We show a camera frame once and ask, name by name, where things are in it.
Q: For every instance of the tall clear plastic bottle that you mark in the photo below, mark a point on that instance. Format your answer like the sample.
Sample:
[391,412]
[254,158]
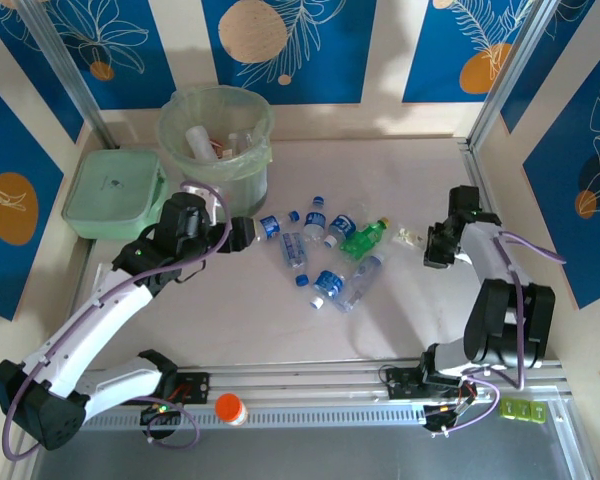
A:
[240,140]

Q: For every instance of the crushed bottle blue striped label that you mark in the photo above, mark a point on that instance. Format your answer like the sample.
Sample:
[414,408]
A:
[291,252]

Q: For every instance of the clear bottle pale label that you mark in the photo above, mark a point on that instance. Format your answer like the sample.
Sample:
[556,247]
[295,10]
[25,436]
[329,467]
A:
[362,280]

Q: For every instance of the aluminium frame post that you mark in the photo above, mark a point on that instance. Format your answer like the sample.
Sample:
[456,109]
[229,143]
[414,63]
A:
[66,65]
[516,65]

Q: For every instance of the small yellow-green block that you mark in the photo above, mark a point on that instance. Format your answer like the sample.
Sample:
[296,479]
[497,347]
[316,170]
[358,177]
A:
[522,410]
[507,409]
[537,411]

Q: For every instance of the small bag white pieces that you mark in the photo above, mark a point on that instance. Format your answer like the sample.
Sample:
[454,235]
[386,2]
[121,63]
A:
[407,236]

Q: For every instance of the aluminium frame rail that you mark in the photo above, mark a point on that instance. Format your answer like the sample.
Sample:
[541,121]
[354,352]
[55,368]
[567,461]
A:
[82,272]
[476,170]
[577,440]

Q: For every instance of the clear plastic bag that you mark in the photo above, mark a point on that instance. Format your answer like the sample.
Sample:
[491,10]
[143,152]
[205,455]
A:
[102,275]

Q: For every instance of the long aluminium mounting rail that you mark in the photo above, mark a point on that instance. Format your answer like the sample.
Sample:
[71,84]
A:
[305,380]

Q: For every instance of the green plastic bottle yellow cap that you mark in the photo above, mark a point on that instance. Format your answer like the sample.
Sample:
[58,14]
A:
[362,239]

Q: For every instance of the pale green lunch box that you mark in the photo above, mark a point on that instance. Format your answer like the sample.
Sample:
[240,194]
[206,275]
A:
[110,195]

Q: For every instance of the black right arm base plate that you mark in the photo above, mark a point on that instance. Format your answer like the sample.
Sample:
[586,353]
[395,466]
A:
[402,384]

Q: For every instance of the black wiring connector block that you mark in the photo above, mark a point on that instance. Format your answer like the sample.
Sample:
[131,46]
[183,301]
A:
[437,417]
[157,416]

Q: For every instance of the green plastic bin liner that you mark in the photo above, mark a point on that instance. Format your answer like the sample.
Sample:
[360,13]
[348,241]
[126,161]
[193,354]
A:
[260,155]

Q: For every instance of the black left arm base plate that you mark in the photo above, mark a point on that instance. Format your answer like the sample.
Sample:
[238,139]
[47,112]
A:
[200,389]

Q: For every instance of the white jar orange lid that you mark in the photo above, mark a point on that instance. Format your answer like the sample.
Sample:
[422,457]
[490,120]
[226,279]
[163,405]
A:
[227,406]

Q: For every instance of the translucent grey waste bin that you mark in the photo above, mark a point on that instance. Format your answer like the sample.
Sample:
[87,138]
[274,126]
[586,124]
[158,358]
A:
[240,190]

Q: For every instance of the clear plastic wrapper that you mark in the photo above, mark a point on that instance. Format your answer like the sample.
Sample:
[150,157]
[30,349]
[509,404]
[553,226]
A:
[362,207]

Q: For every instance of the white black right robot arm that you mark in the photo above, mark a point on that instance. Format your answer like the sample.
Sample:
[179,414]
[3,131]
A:
[485,250]

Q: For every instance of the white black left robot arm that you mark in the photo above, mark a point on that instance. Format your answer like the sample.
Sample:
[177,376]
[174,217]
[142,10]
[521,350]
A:
[90,320]

